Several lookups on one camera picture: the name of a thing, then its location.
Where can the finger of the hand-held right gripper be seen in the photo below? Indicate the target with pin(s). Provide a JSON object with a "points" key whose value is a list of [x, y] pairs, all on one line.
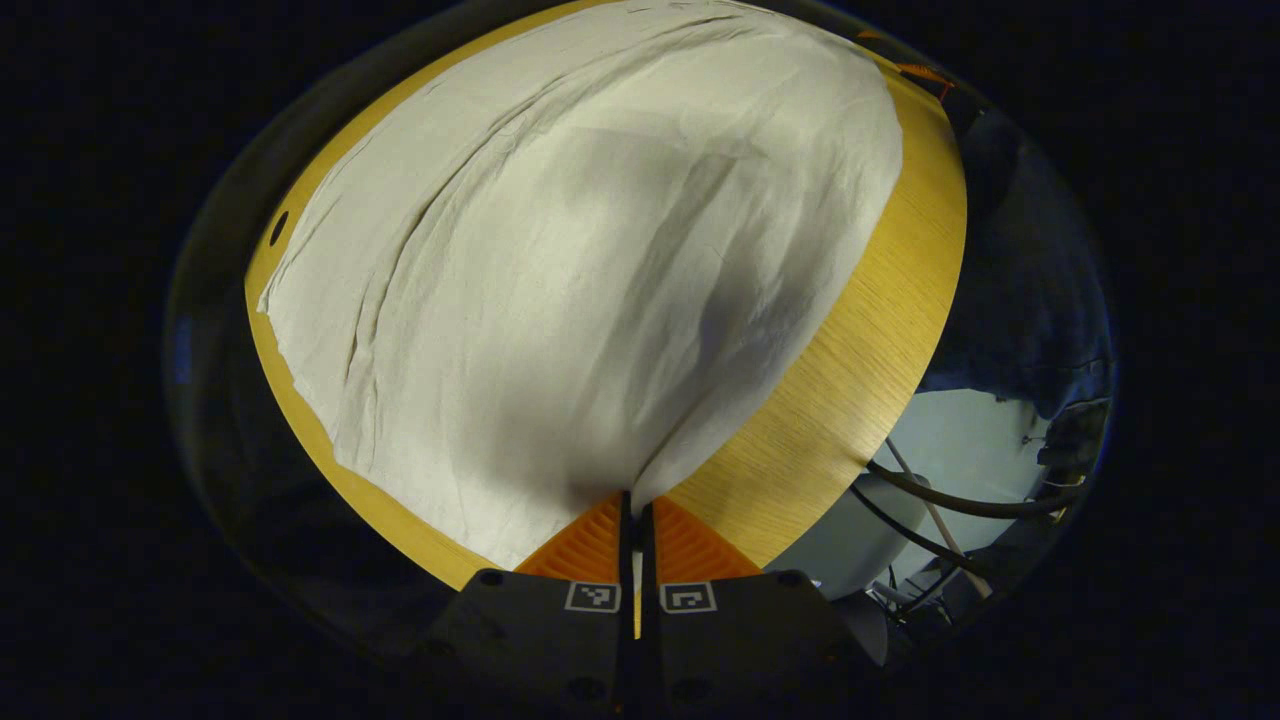
{"points": [[925, 76]]}

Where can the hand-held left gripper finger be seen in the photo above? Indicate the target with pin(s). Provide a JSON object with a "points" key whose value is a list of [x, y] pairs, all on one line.
{"points": [[648, 560], [625, 560]]}

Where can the white jeans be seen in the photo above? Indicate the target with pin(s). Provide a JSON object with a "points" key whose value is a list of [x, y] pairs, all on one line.
{"points": [[560, 280]]}

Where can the dark blue cloth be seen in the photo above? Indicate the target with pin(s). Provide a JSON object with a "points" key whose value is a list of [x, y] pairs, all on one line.
{"points": [[1020, 300]]}

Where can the thin grey rod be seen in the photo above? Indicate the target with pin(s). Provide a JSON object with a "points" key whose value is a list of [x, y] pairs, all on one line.
{"points": [[935, 520]]}

